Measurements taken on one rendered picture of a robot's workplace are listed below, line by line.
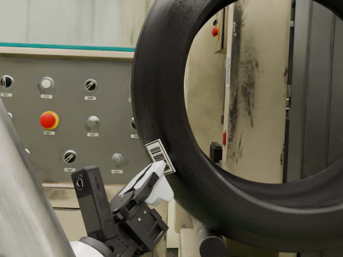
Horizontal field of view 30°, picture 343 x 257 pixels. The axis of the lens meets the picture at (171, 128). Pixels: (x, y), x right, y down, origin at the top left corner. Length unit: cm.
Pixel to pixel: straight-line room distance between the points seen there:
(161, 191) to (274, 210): 19
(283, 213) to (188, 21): 35
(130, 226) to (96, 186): 8
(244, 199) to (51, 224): 43
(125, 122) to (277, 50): 52
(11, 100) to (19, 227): 114
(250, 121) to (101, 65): 51
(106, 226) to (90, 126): 85
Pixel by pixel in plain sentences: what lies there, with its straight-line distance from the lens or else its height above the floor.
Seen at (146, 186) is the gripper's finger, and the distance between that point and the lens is 97.
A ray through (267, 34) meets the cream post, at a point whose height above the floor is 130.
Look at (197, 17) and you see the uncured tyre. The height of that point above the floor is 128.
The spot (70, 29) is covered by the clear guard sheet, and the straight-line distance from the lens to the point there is 177.
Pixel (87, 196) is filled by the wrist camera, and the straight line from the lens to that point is 96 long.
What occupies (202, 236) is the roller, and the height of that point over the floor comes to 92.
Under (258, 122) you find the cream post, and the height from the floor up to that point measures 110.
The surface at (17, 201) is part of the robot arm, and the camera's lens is 69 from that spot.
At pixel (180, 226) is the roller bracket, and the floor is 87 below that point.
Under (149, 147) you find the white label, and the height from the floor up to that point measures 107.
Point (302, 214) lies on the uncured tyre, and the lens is 108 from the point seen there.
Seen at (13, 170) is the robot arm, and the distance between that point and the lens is 69.
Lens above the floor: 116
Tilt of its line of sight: 3 degrees down
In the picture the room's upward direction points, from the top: 2 degrees clockwise
